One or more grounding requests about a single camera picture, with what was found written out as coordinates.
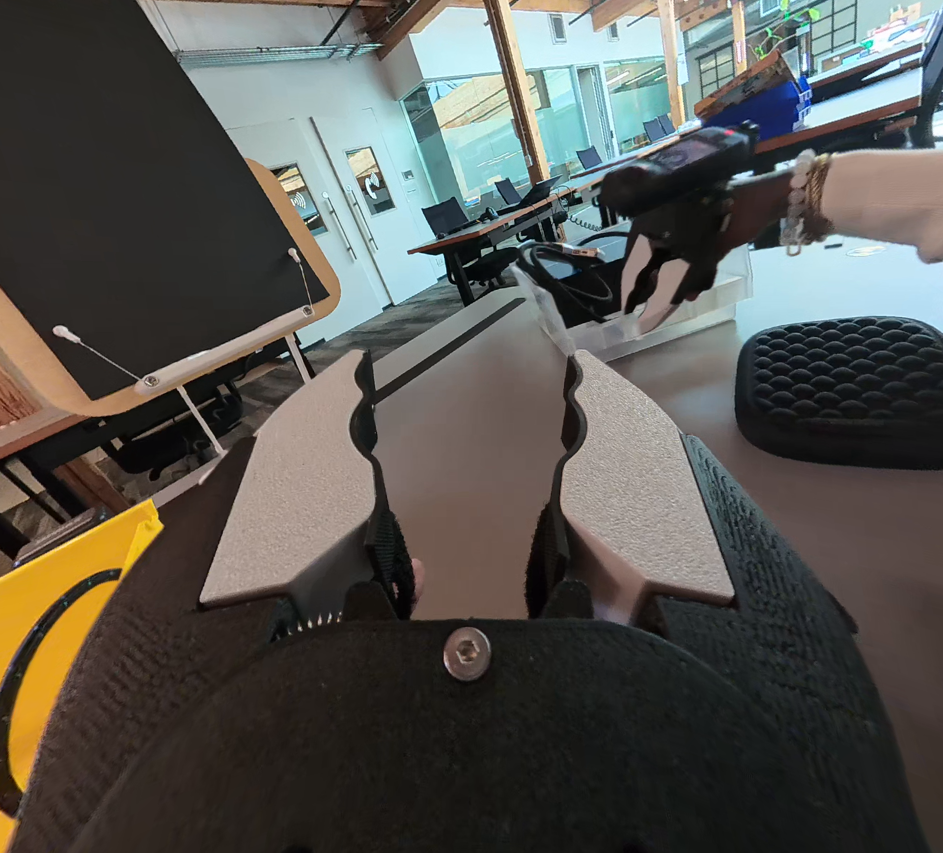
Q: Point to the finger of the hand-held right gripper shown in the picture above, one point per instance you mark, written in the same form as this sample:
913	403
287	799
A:
637	263
663	311

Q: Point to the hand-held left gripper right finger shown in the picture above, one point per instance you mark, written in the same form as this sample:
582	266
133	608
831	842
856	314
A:
633	499

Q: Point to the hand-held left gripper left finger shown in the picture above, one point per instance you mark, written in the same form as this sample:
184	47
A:
295	499

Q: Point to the clear plastic bin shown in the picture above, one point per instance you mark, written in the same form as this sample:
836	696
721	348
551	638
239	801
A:
726	293

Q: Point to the person's right forearm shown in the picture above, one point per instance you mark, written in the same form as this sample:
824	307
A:
884	204

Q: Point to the wooden top office desk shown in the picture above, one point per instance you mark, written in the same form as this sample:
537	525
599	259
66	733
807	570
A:
869	101
479	230

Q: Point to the person's right hand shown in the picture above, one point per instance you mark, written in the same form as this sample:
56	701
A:
762	208

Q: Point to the black laptop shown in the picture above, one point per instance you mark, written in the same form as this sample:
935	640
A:
541	193

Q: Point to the blue storage bin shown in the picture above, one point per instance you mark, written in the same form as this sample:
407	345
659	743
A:
766	112

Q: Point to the wooden pillar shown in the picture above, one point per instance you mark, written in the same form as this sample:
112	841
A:
516	79

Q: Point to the black bumpy wrist rest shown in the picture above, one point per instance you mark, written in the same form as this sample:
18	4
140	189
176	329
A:
840	389

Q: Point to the yellow plastic bin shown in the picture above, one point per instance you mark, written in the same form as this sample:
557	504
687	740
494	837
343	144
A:
103	536

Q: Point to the black office chair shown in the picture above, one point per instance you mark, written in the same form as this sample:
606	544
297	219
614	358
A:
446	215

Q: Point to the black board on white stand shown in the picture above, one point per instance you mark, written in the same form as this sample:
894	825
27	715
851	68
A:
110	167

